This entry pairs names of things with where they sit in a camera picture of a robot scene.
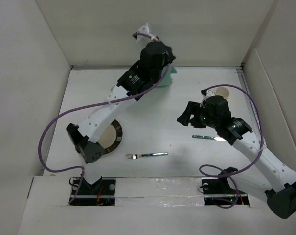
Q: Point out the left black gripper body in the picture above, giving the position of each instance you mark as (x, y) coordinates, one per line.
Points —
(167, 60)

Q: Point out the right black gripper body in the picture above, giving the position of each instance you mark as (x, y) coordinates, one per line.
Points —
(207, 119)

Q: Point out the yellow paper cup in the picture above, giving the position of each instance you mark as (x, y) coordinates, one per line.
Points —
(223, 92)

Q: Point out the knife with green handle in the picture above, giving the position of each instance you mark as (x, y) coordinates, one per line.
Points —
(208, 137)

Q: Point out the green patterned cloth placemat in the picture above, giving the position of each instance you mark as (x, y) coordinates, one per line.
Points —
(166, 74)

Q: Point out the silver fork green handle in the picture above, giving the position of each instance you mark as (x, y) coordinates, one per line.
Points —
(137, 156)

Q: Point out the dark rimmed beige plate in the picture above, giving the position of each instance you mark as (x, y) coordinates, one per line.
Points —
(111, 137)

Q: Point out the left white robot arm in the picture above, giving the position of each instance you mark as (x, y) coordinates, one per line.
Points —
(128, 90)

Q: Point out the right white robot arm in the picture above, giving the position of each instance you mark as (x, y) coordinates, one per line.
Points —
(280, 191)

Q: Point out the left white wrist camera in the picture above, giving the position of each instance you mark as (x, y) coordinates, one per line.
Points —
(143, 32)

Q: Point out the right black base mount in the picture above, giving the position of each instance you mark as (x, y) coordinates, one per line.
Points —
(217, 191)

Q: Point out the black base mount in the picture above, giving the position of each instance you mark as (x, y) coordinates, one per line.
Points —
(101, 193)
(217, 191)

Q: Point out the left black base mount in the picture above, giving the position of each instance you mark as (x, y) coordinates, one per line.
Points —
(101, 193)

